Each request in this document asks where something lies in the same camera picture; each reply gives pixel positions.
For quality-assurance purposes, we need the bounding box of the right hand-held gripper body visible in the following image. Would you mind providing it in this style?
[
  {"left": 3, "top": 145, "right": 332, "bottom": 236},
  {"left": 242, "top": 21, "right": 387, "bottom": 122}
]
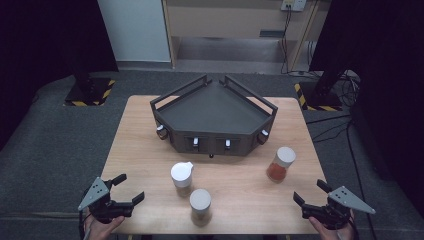
[{"left": 301, "top": 185, "right": 377, "bottom": 231}]

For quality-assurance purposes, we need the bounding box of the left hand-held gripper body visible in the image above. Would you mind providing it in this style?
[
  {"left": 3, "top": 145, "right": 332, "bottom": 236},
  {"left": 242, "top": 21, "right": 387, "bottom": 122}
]
[{"left": 77, "top": 176, "right": 135, "bottom": 225}]

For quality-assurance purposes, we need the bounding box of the red spice jar round cap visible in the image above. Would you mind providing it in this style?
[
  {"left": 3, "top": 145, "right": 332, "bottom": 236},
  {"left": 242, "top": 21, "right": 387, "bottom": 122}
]
[{"left": 265, "top": 146, "right": 297, "bottom": 184}]

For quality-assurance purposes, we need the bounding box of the spice jar with spout lid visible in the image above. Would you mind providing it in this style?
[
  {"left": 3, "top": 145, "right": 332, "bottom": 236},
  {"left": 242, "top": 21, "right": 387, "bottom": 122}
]
[{"left": 170, "top": 161, "right": 195, "bottom": 198}]

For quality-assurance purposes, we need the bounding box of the tan spice jar round cap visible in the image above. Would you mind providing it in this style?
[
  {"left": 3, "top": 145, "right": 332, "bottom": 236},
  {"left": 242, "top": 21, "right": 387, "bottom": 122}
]
[{"left": 189, "top": 188, "right": 213, "bottom": 228}]

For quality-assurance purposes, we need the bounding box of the dark grey corner rack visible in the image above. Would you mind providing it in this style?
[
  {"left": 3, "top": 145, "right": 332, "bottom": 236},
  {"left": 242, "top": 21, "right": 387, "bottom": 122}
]
[{"left": 149, "top": 74, "right": 279, "bottom": 158}]

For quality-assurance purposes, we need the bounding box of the person's right hand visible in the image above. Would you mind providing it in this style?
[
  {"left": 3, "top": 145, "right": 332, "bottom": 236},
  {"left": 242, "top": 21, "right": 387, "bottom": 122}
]
[{"left": 307, "top": 213, "right": 356, "bottom": 240}]

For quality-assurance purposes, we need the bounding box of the person's left hand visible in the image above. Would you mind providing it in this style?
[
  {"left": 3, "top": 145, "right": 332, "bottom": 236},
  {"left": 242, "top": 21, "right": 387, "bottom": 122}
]
[{"left": 83, "top": 209, "right": 126, "bottom": 240}]

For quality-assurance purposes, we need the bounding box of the black stand with striped base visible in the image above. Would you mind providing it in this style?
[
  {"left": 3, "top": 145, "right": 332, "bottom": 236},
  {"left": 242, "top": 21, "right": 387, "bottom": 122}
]
[
  {"left": 293, "top": 68, "right": 345, "bottom": 112},
  {"left": 63, "top": 58, "right": 117, "bottom": 108}
]

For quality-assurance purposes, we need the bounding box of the black curtain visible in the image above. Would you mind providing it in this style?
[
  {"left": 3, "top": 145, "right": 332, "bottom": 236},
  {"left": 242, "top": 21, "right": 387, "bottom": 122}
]
[
  {"left": 0, "top": 0, "right": 120, "bottom": 151},
  {"left": 308, "top": 0, "right": 424, "bottom": 218}
]

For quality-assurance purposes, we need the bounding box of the white panel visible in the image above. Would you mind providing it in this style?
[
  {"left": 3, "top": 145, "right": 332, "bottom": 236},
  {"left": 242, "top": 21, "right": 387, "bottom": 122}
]
[{"left": 96, "top": 0, "right": 172, "bottom": 63}]

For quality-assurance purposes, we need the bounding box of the wooden shelf unit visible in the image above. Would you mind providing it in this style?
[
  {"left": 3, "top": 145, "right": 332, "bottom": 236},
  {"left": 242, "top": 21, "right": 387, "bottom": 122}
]
[{"left": 161, "top": 0, "right": 323, "bottom": 73}]

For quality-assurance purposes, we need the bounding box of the left hand-held gripper cable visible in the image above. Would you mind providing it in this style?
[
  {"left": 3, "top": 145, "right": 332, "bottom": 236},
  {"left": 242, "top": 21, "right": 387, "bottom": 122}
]
[{"left": 77, "top": 210, "right": 93, "bottom": 240}]

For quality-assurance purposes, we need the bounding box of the long black floor cable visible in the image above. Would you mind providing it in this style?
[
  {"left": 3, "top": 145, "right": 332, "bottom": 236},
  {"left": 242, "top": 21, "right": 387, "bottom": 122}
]
[{"left": 304, "top": 113, "right": 379, "bottom": 240}]

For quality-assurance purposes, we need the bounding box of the tangled black cable bundle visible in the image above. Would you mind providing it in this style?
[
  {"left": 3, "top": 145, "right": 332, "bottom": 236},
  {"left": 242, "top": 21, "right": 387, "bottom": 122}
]
[{"left": 334, "top": 69, "right": 362, "bottom": 108}]

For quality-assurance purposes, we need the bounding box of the black socket cable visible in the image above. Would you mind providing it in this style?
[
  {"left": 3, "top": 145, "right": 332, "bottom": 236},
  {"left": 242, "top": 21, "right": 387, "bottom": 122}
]
[{"left": 279, "top": 5, "right": 311, "bottom": 76}]

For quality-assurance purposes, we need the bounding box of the white wall socket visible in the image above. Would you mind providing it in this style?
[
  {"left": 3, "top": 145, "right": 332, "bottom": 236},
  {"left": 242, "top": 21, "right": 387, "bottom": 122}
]
[{"left": 280, "top": 0, "right": 307, "bottom": 13}]

